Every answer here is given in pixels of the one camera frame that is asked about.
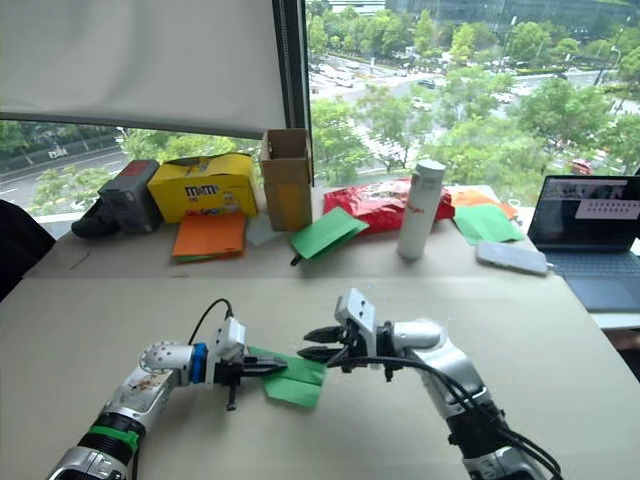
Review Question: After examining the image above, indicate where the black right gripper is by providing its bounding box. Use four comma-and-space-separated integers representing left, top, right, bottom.
298, 321, 372, 374

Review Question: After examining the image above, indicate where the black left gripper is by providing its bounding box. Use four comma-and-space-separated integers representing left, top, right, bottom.
213, 355, 290, 412

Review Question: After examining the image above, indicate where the green paper sheet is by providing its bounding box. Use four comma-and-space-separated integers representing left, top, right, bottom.
452, 203, 527, 247
248, 345, 328, 409

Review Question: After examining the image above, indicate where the folded green paper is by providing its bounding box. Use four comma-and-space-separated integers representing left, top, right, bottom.
289, 205, 371, 262

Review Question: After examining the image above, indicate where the pale grey paper sheet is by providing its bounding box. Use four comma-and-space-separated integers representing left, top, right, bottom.
245, 216, 275, 247

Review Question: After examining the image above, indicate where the flat green paper sheet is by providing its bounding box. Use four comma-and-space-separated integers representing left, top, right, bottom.
452, 203, 527, 247

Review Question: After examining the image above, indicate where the orange paper sheet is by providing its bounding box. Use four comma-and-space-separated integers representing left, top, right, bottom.
448, 189, 520, 222

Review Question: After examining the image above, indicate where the orange paper stack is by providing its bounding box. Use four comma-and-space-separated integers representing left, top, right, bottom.
170, 211, 248, 264

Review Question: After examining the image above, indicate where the red snack bag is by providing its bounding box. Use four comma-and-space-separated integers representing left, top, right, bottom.
323, 176, 457, 232

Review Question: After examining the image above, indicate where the white cylindrical bottle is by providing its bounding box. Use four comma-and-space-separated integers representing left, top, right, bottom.
396, 159, 448, 261

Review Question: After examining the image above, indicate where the brown cardboard box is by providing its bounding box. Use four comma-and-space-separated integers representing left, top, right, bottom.
258, 127, 315, 233

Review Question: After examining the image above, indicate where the yellow candy box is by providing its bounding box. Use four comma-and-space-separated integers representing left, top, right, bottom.
146, 152, 260, 225

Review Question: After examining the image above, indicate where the grey battery pack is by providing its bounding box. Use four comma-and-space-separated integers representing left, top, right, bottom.
70, 159, 162, 238

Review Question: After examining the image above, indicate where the black chair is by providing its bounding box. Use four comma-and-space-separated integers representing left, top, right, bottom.
0, 198, 57, 303

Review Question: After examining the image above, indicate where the grey open laptop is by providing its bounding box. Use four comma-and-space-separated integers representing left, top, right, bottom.
526, 174, 640, 314

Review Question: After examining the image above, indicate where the white roller blind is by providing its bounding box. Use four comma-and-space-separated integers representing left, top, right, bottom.
0, 0, 287, 141

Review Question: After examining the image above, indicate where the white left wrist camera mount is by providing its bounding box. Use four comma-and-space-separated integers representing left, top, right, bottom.
206, 317, 248, 386

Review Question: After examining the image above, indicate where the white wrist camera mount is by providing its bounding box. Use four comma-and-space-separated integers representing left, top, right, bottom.
206, 317, 248, 386
333, 287, 378, 370

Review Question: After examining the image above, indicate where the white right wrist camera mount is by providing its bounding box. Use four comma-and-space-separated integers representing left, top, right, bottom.
333, 287, 378, 370

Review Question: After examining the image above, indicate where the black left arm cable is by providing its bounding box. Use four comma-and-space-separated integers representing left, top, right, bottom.
188, 298, 235, 347

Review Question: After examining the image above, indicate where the dark window frame post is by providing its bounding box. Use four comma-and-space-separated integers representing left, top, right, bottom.
271, 0, 314, 135

